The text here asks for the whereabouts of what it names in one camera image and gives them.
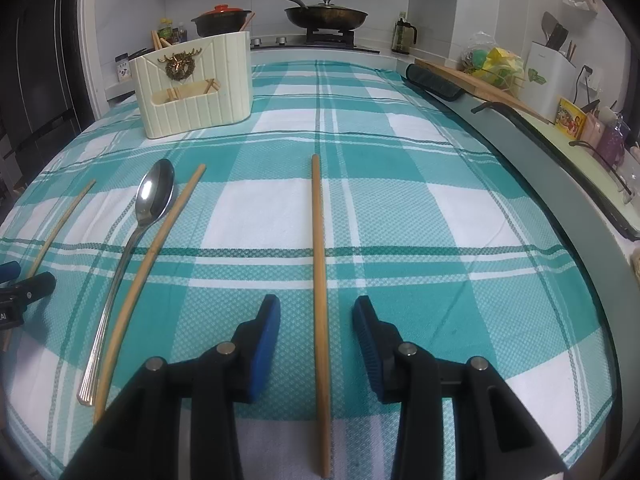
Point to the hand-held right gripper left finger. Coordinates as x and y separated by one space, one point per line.
265 355

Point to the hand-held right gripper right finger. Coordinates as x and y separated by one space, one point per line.
369 355

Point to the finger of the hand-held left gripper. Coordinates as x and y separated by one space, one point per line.
30 287
8 272

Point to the large silver spoon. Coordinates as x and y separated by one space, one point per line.
152 195

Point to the cream ribbed utensil holder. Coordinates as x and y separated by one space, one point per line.
200 115

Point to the teal plaid tablecloth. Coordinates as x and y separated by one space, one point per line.
400 210

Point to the dark refrigerator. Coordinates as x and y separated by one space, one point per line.
40 85

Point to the white spice jar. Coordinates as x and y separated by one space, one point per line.
123 70

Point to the black padded cloth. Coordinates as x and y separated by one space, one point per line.
432 82

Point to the beige woven cloth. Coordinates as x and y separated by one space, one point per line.
636 270

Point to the yellow cap condiment bottle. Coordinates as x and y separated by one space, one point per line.
165 32

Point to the small plastic condiment bottle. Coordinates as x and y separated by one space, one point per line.
180 34

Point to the wooden cutting board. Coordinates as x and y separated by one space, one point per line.
445 69

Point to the colourful printed box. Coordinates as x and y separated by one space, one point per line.
571 119

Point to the clear plastic bag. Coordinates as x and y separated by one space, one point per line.
500 65

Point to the dark glass pitcher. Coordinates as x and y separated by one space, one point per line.
402 37

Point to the gas stove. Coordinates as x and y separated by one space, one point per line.
330 37

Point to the purple bottle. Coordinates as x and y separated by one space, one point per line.
612 142

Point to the black clay pot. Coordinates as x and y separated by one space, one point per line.
220 25

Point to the white knife block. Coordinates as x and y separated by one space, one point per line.
550 85

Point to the red pot lid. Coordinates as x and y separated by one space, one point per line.
220 10

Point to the black wok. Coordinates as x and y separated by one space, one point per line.
325 20

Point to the glass wok lid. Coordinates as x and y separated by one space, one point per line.
327 4

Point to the grey spatula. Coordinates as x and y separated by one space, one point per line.
548 25

